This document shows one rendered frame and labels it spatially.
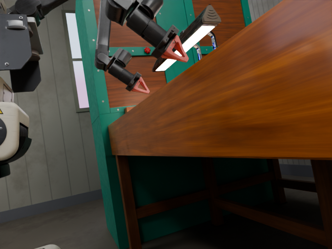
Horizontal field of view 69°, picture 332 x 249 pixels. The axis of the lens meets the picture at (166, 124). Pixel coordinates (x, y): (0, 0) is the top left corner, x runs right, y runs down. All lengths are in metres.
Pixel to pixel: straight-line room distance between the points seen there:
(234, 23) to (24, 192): 2.86
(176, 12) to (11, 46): 1.38
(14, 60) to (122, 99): 0.92
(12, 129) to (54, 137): 2.54
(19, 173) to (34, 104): 0.84
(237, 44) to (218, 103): 0.10
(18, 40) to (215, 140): 0.62
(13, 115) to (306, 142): 0.71
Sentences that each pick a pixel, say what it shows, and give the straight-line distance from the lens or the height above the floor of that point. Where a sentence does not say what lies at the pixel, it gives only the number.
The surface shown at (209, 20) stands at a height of 1.05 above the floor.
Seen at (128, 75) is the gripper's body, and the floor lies 0.93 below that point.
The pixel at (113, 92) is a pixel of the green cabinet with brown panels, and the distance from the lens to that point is 1.62.
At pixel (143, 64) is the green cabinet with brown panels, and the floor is 1.15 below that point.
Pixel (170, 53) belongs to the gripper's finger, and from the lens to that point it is 0.73.
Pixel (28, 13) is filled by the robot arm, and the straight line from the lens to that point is 1.20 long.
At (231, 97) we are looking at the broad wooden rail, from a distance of 0.40.
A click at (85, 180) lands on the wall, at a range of 3.34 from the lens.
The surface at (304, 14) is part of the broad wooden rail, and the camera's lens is 0.32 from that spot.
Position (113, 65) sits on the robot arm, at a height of 0.98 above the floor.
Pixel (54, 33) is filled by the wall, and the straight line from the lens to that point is 3.67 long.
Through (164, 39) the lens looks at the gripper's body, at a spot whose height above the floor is 0.90.
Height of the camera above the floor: 0.63
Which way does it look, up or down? 3 degrees up
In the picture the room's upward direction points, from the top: 9 degrees counter-clockwise
